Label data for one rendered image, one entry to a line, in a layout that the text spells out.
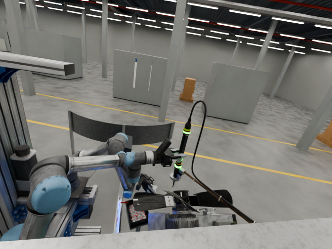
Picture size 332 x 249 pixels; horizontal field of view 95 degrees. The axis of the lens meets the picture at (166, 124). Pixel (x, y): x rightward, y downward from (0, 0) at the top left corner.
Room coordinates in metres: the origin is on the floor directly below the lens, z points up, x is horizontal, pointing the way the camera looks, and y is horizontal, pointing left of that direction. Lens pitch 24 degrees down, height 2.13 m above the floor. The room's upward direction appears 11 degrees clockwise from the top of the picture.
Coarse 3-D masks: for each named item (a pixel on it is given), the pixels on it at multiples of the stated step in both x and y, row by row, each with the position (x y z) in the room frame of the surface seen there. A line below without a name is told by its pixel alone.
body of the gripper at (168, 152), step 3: (168, 150) 0.78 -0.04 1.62; (165, 153) 0.74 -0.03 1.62; (168, 153) 0.75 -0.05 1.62; (171, 153) 0.75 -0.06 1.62; (156, 156) 0.70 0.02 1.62; (162, 156) 0.73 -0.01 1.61; (165, 156) 0.72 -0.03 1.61; (156, 159) 0.70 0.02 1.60; (159, 159) 0.73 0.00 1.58; (162, 159) 0.73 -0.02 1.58; (165, 159) 0.72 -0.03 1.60; (168, 159) 0.73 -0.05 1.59; (171, 159) 0.74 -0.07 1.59; (156, 162) 0.71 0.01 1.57; (159, 162) 0.72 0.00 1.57; (162, 162) 0.73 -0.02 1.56; (165, 162) 0.72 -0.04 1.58; (168, 162) 0.73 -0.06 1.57; (171, 162) 0.74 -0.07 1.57; (153, 165) 0.71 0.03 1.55; (162, 165) 0.73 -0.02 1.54; (165, 165) 0.72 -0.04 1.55
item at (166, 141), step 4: (164, 140) 0.76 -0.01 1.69; (168, 140) 0.75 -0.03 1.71; (164, 144) 0.74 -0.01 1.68; (168, 144) 0.74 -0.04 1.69; (160, 148) 0.74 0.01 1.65; (164, 148) 0.73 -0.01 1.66; (156, 152) 0.74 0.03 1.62; (160, 152) 0.72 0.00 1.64; (164, 152) 0.73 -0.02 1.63; (160, 156) 0.72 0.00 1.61
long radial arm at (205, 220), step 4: (196, 216) 0.75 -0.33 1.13; (200, 216) 0.75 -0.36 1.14; (204, 216) 0.76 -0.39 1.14; (208, 216) 0.76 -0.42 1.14; (212, 216) 0.77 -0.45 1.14; (216, 216) 0.78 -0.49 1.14; (220, 216) 0.78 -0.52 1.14; (224, 216) 0.79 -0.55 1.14; (228, 216) 0.80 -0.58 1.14; (200, 220) 0.73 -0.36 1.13; (204, 220) 0.74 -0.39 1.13; (208, 220) 0.75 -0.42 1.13; (212, 220) 0.75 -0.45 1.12; (216, 220) 0.76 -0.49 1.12; (228, 220) 0.78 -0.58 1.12; (232, 220) 0.78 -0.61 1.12; (200, 224) 0.71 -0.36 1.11; (204, 224) 0.72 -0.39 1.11; (208, 224) 0.73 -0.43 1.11; (212, 224) 0.73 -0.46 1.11
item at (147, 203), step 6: (138, 192) 0.85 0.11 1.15; (144, 192) 0.85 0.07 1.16; (138, 198) 0.77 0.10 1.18; (144, 198) 0.78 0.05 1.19; (150, 198) 0.78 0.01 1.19; (156, 198) 0.79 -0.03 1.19; (162, 198) 0.80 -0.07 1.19; (144, 204) 0.72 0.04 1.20; (150, 204) 0.73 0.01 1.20; (156, 204) 0.74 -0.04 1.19; (162, 204) 0.75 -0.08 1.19; (138, 210) 0.66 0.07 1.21; (144, 210) 0.67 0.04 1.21
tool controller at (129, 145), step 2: (128, 136) 1.50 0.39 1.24; (130, 136) 1.51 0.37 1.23; (128, 138) 1.45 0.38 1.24; (130, 138) 1.47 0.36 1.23; (128, 140) 1.41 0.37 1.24; (130, 140) 1.43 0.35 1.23; (128, 142) 1.38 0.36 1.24; (130, 142) 1.39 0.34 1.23; (126, 144) 1.33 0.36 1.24; (128, 144) 1.34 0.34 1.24; (130, 144) 1.36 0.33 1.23; (126, 146) 1.29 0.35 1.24; (128, 146) 1.31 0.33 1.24; (130, 146) 1.32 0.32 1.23; (124, 148) 1.27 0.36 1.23; (126, 148) 1.27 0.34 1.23; (128, 148) 1.28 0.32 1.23; (130, 148) 1.29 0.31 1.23; (124, 150) 1.27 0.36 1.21; (126, 150) 1.27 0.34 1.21; (128, 150) 1.27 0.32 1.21; (130, 150) 1.28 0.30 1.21; (126, 152) 1.27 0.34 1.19
